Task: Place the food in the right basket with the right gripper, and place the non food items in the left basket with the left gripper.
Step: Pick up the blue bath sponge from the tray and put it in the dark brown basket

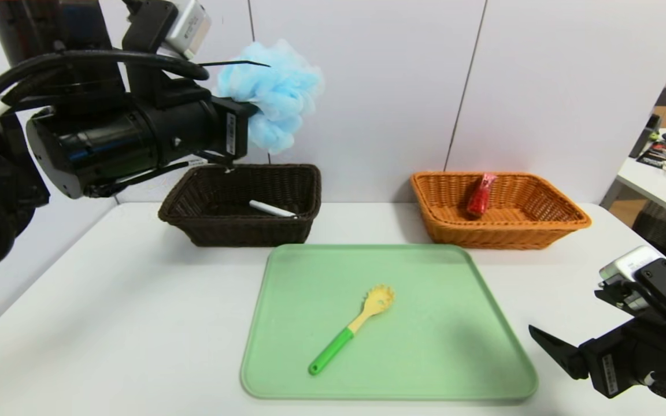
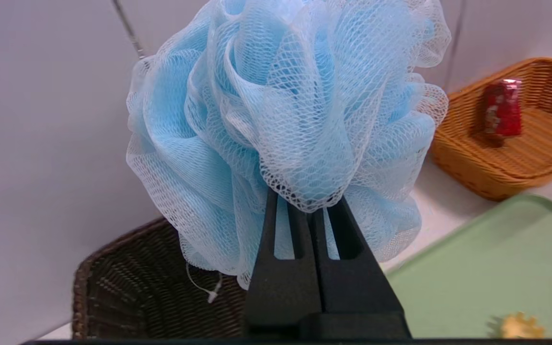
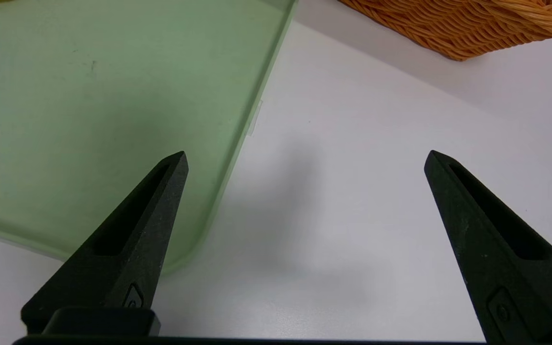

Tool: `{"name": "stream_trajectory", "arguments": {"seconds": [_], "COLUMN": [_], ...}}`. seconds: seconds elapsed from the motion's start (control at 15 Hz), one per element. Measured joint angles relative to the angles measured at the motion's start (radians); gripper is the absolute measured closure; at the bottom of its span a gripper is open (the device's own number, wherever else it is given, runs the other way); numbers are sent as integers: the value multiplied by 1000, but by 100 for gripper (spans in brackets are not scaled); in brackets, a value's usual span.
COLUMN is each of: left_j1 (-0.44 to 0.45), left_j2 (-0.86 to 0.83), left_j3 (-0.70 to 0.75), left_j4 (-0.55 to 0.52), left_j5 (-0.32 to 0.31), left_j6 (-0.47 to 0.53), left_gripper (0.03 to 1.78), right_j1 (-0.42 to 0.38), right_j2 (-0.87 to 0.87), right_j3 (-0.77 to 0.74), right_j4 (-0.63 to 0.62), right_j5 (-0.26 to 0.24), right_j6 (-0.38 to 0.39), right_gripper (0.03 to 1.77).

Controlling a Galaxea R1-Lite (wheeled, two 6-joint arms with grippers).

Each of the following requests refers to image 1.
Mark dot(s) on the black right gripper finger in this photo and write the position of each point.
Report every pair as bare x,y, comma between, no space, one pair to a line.
613,299
564,355

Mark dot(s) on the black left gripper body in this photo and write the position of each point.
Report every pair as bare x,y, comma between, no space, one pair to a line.
233,134

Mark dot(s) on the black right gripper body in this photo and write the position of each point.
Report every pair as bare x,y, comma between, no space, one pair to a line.
606,365

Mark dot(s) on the blue mesh bath sponge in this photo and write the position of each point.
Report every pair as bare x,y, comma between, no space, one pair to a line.
278,92

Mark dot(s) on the white marker pen black cap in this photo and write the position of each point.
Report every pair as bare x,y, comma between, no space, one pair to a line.
272,209

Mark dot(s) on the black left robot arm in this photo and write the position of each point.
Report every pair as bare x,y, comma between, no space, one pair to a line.
107,138

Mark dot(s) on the dark brown wicker basket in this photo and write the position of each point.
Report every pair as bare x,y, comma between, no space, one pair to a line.
240,231

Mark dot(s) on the orange wicker basket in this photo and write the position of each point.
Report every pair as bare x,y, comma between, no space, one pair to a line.
512,234

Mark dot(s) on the light green plastic tray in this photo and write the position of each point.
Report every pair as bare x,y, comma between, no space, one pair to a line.
454,358

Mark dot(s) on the white side table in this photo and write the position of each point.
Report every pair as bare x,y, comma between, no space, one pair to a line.
657,186

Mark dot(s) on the black printed packet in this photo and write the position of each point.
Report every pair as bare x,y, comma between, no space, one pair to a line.
652,156

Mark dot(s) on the black stand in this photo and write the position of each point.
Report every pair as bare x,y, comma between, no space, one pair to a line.
646,132

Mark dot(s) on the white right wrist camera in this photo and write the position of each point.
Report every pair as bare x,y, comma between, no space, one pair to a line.
628,268

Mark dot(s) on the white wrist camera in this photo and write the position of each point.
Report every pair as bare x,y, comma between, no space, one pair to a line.
185,26
628,268

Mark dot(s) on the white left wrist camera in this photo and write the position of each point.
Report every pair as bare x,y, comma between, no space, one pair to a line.
185,26

